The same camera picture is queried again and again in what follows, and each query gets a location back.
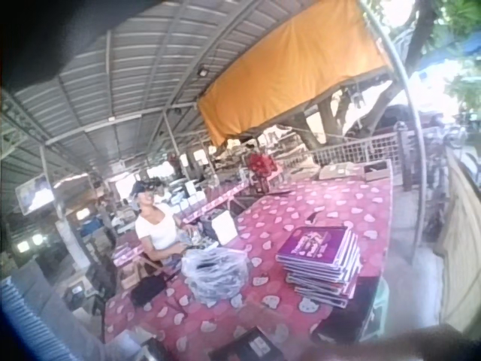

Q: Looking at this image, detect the red patterned tablecloth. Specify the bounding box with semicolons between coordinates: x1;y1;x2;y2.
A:
103;176;395;361

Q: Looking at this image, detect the clear plastic bag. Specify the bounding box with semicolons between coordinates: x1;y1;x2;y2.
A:
180;246;250;306

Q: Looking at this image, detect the cardboard carton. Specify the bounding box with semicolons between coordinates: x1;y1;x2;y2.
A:
363;160;392;183
318;162;365;181

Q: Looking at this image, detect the stack of purple boxes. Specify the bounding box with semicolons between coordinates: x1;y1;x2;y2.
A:
275;226;362;310

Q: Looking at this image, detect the metal mesh fence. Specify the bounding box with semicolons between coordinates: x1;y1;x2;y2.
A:
276;132;405;171

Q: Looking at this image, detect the orange fabric awning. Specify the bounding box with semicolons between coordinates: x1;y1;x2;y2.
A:
197;0;395;147

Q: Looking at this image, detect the black bag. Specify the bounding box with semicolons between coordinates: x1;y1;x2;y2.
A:
129;275;169;306

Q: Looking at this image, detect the black flat box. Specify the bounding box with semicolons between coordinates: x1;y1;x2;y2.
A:
217;326;286;361

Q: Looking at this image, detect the tree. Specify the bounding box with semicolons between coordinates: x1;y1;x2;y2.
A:
289;0;481;150

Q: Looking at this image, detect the curved metal pole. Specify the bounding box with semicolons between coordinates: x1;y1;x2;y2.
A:
358;0;429;264

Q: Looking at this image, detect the wall monitor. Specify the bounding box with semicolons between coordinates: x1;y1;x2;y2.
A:
14;174;57;216

